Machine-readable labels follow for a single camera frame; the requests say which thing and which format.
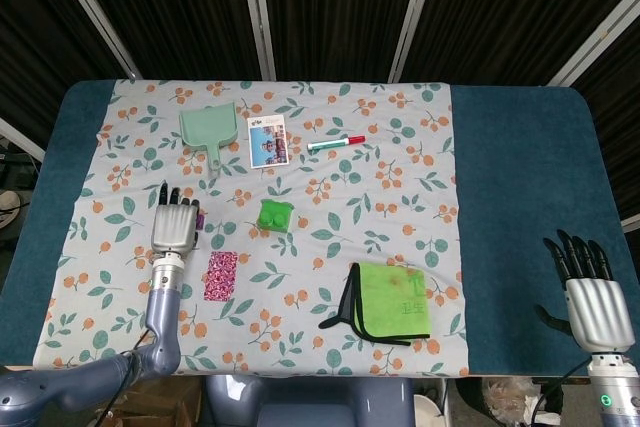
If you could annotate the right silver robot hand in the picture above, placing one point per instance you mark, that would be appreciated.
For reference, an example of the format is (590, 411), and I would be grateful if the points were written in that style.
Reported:
(597, 312)

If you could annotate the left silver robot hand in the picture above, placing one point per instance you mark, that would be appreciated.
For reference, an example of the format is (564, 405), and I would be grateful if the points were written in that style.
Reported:
(172, 227)

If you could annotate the small purple object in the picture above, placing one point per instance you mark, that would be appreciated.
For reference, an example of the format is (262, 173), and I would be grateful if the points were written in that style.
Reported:
(200, 222)

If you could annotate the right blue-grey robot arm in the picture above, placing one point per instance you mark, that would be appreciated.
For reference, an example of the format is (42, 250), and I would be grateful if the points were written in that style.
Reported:
(612, 392)

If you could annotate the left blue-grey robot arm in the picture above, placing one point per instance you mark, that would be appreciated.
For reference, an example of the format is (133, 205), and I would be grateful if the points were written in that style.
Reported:
(162, 307)

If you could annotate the pink patterned pouch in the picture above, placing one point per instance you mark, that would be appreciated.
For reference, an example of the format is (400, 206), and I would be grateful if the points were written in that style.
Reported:
(220, 277)

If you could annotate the green building block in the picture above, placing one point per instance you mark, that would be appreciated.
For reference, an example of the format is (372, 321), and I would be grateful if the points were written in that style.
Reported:
(275, 217)

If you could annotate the floral tablecloth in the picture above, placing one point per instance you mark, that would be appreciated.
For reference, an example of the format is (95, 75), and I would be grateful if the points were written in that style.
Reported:
(350, 197)

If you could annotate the mint green dustpan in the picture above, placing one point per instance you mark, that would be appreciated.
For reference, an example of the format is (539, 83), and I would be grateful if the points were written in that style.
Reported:
(207, 127)

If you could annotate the clear plastic bag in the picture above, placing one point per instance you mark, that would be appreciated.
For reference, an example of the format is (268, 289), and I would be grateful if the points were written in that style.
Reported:
(505, 397)

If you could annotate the photo postcard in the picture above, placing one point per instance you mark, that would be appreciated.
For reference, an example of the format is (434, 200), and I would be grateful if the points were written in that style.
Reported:
(269, 144)

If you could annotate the blue table cover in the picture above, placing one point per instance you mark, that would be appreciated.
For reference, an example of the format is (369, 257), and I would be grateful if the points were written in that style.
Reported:
(520, 172)

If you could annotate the brown cardboard box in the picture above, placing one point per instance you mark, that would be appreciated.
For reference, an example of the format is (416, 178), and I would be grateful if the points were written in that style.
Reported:
(160, 402)

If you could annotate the red and green marker pen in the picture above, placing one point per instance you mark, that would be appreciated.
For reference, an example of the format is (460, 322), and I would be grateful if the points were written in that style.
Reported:
(335, 143)

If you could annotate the dark slatted partition panel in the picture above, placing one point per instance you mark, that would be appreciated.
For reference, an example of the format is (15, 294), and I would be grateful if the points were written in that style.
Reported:
(40, 22)
(185, 12)
(620, 122)
(340, 12)
(500, 12)

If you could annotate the white bucket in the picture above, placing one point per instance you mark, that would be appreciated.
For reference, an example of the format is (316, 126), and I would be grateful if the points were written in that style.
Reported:
(427, 409)

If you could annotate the green cloth with black trim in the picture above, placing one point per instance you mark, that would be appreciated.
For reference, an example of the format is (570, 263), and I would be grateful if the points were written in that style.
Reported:
(395, 302)

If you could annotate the blue-grey robot torso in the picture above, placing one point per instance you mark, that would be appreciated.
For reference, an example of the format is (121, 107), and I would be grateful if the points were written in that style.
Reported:
(310, 402)

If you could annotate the white partition post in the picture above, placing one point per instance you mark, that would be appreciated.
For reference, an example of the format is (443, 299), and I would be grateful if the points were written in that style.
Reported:
(600, 37)
(95, 12)
(414, 12)
(256, 12)
(20, 139)
(632, 221)

